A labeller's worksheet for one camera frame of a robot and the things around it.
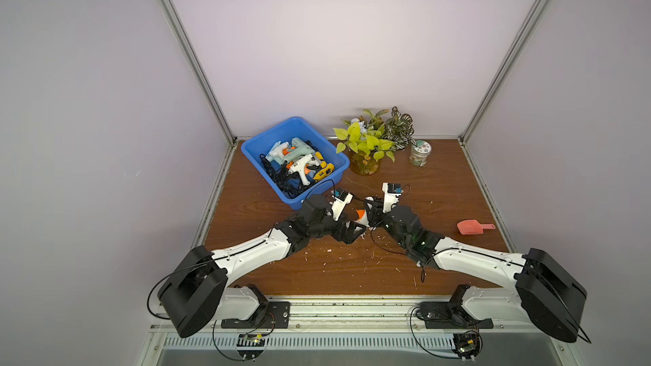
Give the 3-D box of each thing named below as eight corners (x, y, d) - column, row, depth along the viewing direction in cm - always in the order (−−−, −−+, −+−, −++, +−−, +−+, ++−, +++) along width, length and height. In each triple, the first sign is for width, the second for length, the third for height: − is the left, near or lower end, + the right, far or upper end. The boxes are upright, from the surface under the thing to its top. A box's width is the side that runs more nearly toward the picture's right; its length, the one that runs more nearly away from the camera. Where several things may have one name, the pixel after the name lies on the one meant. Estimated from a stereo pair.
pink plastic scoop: (460, 234, 91) (462, 231, 89) (456, 222, 94) (458, 219, 92) (494, 234, 91) (497, 231, 89) (489, 222, 94) (492, 219, 92)
